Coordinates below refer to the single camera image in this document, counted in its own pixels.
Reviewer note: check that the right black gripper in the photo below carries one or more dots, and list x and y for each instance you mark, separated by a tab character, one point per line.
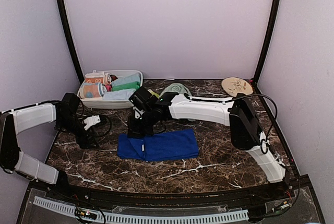
133	132

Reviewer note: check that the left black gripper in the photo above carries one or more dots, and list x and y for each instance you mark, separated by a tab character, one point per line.
84	144

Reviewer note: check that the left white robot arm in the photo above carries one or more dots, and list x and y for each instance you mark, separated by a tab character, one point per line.
61	112

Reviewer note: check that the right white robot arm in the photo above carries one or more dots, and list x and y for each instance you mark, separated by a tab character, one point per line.
237	113

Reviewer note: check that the pale blue rolled towel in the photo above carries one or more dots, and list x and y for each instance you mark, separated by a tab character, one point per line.
119	95

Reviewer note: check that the white plastic basket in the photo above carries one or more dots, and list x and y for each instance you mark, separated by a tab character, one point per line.
99	103

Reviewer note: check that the yellow-green patterned towel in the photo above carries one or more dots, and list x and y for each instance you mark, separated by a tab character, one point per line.
154	93

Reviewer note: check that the green rolled towel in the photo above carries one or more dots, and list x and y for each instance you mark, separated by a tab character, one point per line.
132	85

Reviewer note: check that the orange blue rolled towel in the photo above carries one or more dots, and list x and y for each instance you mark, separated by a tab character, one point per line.
92	90

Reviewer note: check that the light blue rolled towel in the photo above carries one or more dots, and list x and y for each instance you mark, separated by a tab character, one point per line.
125	80

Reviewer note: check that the sage green towel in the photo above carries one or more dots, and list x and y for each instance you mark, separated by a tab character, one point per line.
176	87

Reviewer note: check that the pink red rolled towel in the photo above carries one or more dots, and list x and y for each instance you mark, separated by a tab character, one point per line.
108	81

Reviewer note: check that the orange patterned rolled towel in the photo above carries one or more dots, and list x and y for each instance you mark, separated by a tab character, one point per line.
95	77

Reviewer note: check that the cream bird-pattern plate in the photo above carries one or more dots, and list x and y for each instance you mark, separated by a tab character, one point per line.
234	85

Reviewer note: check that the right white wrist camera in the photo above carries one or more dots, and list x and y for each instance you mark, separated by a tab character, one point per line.
138	112

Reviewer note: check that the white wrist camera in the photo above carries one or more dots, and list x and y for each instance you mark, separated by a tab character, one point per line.
91	121
138	112

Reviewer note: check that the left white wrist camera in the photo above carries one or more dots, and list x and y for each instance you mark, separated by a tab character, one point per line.
91	121

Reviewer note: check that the white slotted cable duct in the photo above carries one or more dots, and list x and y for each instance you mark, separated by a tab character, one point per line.
87	215

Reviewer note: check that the left black frame post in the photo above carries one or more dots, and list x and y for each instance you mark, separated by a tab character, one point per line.
69	39

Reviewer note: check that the black frame post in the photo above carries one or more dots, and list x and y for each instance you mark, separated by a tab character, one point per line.
69	39
267	41

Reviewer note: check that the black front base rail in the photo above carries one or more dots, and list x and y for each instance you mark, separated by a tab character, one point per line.
250	197

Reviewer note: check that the right black frame post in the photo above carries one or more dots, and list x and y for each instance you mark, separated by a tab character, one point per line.
267	41

